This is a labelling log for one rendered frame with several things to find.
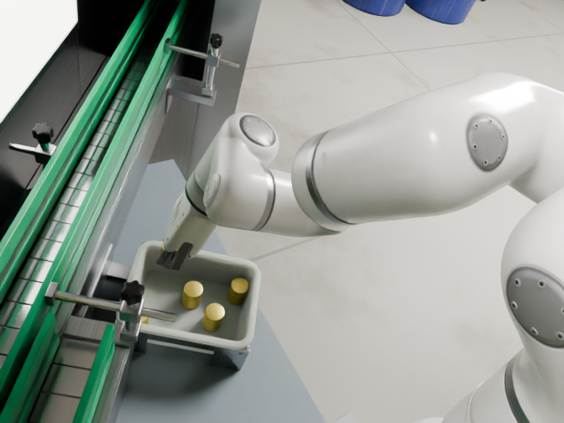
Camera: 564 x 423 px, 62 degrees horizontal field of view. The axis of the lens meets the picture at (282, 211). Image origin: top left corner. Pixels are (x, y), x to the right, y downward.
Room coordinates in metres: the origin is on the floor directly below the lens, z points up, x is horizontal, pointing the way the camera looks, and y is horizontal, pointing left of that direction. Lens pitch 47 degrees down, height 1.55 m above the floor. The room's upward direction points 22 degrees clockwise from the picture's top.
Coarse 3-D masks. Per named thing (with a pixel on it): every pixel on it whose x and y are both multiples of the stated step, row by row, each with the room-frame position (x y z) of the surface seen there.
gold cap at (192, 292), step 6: (192, 282) 0.44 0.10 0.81; (198, 282) 0.45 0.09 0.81; (186, 288) 0.43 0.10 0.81; (192, 288) 0.43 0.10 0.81; (198, 288) 0.44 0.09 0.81; (186, 294) 0.42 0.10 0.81; (192, 294) 0.42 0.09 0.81; (198, 294) 0.43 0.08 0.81; (186, 300) 0.42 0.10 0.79; (192, 300) 0.42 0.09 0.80; (198, 300) 0.42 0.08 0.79; (186, 306) 0.41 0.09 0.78; (192, 306) 0.42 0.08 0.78
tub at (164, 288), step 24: (144, 264) 0.45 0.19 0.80; (192, 264) 0.48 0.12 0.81; (216, 264) 0.49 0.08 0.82; (240, 264) 0.50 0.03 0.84; (168, 288) 0.44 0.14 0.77; (216, 288) 0.48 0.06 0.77; (192, 312) 0.41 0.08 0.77; (240, 312) 0.45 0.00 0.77; (168, 336) 0.32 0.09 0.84; (192, 336) 0.34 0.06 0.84; (216, 336) 0.39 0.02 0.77; (240, 336) 0.39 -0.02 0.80
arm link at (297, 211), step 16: (304, 144) 0.32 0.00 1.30; (304, 160) 0.30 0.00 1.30; (272, 176) 0.38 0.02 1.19; (288, 176) 0.40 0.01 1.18; (304, 176) 0.29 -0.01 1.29; (288, 192) 0.37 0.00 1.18; (304, 192) 0.28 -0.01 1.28; (272, 208) 0.35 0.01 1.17; (288, 208) 0.36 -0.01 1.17; (304, 208) 0.28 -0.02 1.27; (320, 208) 0.27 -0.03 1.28; (272, 224) 0.35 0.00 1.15; (288, 224) 0.36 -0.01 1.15; (304, 224) 0.37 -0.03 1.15; (320, 224) 0.28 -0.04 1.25; (336, 224) 0.28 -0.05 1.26; (352, 224) 0.28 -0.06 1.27
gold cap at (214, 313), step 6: (210, 306) 0.41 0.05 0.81; (216, 306) 0.42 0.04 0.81; (210, 312) 0.40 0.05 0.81; (216, 312) 0.41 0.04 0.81; (222, 312) 0.41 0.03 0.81; (204, 318) 0.40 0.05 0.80; (210, 318) 0.39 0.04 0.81; (216, 318) 0.40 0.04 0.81; (222, 318) 0.40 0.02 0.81; (204, 324) 0.39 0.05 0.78; (210, 324) 0.39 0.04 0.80; (216, 324) 0.39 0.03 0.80; (210, 330) 0.39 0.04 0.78; (216, 330) 0.40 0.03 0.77
